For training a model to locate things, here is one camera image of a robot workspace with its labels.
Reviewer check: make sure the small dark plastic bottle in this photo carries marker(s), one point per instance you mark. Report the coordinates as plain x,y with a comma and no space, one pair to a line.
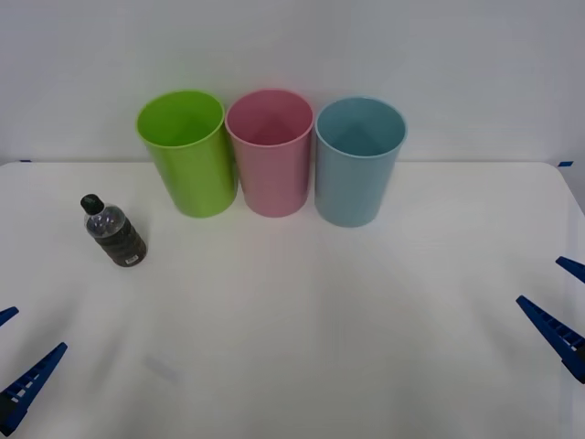
120,238

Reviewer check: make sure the green plastic bin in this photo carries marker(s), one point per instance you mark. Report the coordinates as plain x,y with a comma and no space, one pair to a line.
196,178

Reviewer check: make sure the pale blue plastic bin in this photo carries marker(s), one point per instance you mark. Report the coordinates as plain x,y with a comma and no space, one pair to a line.
352,192

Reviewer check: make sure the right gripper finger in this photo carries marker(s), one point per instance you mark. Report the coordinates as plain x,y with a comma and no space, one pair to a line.
557,331
573,267

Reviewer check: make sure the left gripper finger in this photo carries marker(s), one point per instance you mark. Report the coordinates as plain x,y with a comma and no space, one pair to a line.
32,379
7,314

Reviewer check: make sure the pink plastic bin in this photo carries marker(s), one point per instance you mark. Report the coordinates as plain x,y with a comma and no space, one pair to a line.
274,183

